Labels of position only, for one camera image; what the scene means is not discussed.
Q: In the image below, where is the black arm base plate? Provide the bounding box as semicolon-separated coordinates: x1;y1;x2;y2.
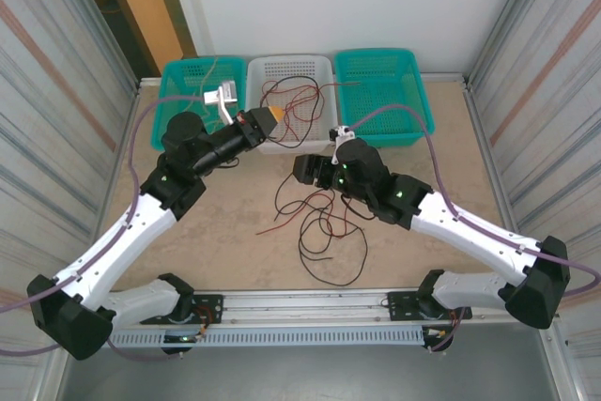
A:
139;294;225;326
380;291;473;323

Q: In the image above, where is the white plastic basket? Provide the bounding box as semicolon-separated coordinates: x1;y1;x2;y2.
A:
247;54;347;156

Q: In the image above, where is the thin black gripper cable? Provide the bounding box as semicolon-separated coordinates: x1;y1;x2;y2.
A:
340;193;377;222

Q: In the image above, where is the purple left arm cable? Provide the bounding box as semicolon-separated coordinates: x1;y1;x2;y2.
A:
0;94;208;362

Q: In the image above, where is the grey slotted cable duct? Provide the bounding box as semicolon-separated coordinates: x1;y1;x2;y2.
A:
105;325;426;350

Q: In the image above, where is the thin black wire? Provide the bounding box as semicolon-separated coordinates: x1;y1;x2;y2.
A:
273;174;368;287
267;75;362;148

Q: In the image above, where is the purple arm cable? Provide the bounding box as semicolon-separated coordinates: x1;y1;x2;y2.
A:
0;94;208;362
347;104;601;353

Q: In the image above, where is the teal plastic basket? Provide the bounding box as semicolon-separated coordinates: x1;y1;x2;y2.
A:
149;55;249;162
333;47;436;149

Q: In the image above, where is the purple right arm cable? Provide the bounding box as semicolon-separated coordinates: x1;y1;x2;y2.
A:
347;104;601;353

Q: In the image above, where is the aluminium mounting rail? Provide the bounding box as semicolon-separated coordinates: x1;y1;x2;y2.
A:
96;285;564;327

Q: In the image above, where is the thin red wire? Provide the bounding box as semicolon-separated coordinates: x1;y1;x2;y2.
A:
260;80;325;139

